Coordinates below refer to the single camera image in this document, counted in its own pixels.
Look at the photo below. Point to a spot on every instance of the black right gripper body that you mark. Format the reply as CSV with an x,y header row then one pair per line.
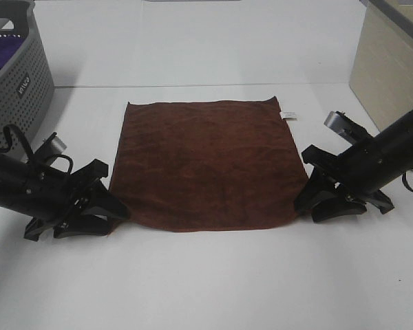
x,y
359,172

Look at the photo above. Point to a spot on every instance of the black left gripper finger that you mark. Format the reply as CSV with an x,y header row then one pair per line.
x,y
81,225
100,202

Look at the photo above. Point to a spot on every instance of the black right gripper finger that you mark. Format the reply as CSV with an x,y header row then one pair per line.
x,y
336,207
318,188

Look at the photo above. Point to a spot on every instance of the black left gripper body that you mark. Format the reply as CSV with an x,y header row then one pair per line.
x,y
49,194

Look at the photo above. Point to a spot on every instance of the brown microfibre towel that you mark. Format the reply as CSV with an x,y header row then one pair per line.
x,y
208,166

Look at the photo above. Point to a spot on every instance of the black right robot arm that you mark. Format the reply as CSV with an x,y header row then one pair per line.
x,y
401,131

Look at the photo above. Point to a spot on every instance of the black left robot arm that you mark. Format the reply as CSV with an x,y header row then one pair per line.
x,y
13,176

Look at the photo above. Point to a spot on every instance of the beige plastic bin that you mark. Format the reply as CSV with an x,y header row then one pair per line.
x,y
382,73

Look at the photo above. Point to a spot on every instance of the grey perforated plastic basket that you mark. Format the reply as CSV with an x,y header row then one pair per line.
x,y
26,85

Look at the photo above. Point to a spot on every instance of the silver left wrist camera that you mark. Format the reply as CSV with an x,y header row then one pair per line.
x,y
51,146

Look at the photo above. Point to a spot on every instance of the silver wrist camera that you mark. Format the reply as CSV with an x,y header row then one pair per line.
x,y
338,123
51,146

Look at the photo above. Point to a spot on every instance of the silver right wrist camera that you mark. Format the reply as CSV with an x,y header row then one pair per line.
x,y
338,123

